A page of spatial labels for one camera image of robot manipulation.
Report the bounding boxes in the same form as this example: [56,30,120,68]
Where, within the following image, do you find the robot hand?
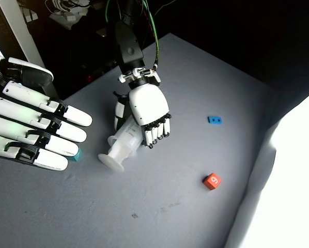
[0,51,93,173]
[113,82,172,149]

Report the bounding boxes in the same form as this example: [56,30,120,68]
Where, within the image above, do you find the large translucent white syringe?
[97,115,148,173]

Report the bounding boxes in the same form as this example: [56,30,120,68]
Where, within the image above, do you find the teal cube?
[67,147,83,163]

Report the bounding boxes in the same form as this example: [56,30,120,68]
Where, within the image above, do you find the blue block with two holes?
[207,116,223,126]

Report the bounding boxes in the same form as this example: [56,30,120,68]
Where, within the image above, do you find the red cube with number nine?
[203,173,222,192]

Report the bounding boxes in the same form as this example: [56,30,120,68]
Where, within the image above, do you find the grey table cloth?
[0,32,278,248]

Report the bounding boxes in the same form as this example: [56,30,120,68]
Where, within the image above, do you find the white clutter pile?
[44,0,90,29]

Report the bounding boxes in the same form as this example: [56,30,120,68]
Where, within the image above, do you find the green cable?
[141,0,160,71]
[104,0,113,29]

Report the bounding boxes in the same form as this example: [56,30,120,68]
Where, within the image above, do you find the white post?
[0,0,60,100]

